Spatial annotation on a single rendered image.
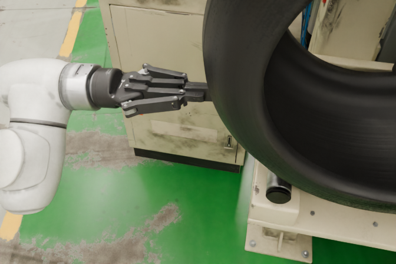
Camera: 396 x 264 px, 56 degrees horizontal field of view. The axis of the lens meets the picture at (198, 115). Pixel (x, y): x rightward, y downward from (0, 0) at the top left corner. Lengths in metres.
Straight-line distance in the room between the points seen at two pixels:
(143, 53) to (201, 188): 0.71
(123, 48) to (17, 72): 0.68
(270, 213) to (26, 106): 0.49
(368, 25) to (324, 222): 0.42
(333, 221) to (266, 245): 0.85
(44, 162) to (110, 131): 1.31
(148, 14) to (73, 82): 0.62
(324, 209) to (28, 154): 0.57
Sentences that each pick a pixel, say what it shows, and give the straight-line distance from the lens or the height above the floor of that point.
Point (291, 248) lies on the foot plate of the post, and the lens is 1.64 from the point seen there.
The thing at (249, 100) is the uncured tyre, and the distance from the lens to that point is 0.48.
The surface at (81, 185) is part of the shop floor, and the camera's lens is 1.84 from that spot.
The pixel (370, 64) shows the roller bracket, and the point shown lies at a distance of 0.93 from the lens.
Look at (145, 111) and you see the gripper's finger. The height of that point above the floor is 1.02.
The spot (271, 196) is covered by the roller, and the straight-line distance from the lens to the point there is 0.68.
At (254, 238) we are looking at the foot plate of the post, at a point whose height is 0.01.
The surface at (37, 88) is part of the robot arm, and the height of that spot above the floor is 1.03.
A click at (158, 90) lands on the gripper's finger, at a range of 0.65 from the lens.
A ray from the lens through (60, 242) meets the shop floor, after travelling 1.72.
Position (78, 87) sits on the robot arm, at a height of 1.03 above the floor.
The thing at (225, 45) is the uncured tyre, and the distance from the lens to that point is 0.44.
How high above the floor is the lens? 1.48
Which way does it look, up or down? 46 degrees down
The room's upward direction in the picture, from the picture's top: straight up
